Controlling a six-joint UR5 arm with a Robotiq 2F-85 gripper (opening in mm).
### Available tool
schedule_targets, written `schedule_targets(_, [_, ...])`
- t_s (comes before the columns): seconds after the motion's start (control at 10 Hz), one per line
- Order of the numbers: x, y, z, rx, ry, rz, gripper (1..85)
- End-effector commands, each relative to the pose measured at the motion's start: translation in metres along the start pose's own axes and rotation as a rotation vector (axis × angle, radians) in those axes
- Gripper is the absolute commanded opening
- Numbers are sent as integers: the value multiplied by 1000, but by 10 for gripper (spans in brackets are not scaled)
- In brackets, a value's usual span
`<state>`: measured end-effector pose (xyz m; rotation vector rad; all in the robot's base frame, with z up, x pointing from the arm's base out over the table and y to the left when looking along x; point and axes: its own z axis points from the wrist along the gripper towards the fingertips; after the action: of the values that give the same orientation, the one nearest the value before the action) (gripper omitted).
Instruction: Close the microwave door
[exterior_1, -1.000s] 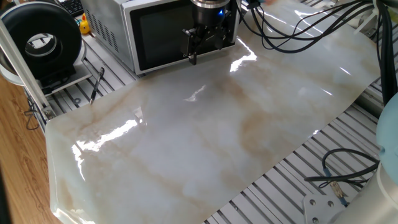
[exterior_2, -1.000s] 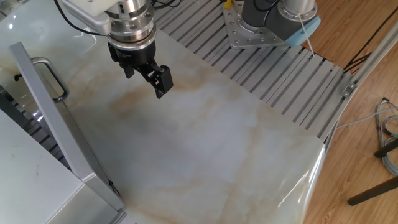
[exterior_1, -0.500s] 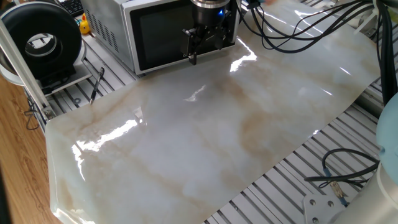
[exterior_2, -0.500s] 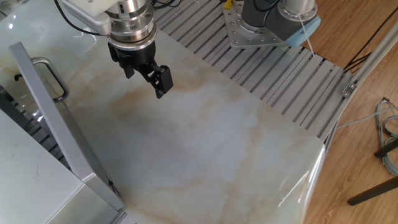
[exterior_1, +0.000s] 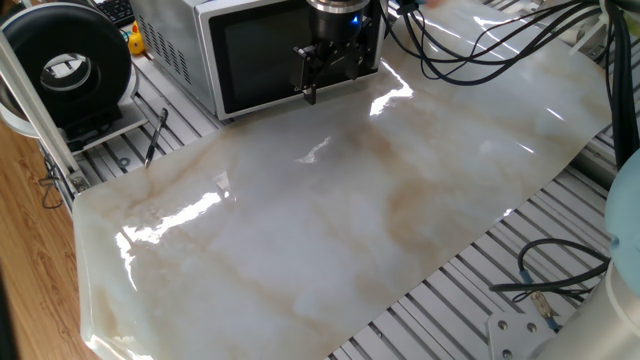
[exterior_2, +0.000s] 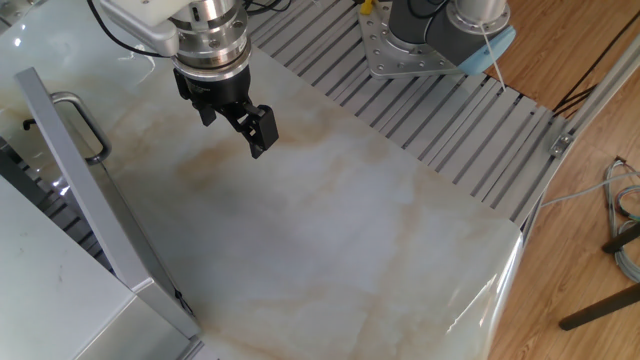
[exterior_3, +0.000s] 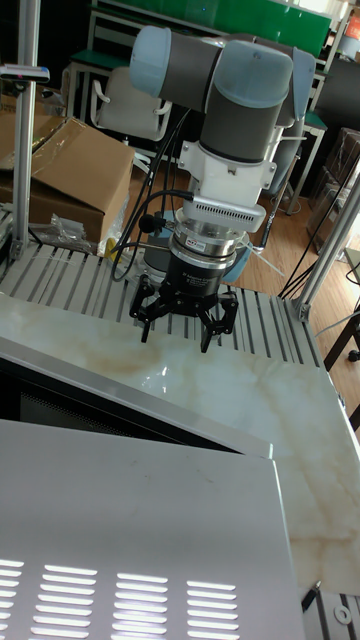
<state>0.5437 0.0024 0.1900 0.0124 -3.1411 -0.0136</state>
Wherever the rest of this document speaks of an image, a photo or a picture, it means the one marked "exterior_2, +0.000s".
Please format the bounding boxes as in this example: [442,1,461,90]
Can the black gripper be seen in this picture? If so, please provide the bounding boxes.
[173,63,280,161]

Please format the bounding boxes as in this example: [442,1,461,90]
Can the silver microwave body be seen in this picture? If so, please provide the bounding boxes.
[0,134,206,360]

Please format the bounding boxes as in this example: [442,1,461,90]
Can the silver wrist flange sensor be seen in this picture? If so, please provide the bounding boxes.
[168,0,252,80]

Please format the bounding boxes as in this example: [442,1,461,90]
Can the glossy marble pattern sheet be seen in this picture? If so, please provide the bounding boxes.
[0,0,524,360]

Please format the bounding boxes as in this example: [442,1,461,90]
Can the long white zip tie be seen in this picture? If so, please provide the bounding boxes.
[477,19,508,93]

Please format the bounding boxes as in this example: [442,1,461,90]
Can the short dark furniture leg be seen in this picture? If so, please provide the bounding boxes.
[601,222,640,254]

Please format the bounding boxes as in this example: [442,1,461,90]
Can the long dark furniture leg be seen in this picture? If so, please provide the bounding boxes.
[558,283,640,332]

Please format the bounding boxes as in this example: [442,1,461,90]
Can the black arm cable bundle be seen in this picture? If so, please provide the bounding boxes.
[243,0,292,15]

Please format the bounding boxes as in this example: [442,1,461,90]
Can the white wrist mount box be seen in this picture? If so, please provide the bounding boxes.
[98,0,180,58]

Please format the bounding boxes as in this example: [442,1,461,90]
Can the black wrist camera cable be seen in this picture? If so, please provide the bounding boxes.
[86,0,172,60]

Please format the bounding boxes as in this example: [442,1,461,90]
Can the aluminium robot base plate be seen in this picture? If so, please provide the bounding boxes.
[357,0,466,80]

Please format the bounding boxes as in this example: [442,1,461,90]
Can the black base cable loop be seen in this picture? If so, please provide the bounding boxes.
[405,0,452,22]

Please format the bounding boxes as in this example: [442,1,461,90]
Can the metal corner bracket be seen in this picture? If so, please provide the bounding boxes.
[548,131,576,159]

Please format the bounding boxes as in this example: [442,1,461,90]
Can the thin grey cable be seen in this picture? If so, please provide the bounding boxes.
[539,171,640,209]

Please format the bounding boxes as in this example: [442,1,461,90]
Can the black floor cables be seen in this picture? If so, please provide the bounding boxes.
[551,8,640,119]

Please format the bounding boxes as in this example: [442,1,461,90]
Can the aluminium frame strut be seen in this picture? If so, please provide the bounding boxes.
[519,32,640,241]

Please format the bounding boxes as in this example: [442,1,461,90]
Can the coiled grey cable bundle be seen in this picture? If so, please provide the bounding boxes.
[601,156,640,284]

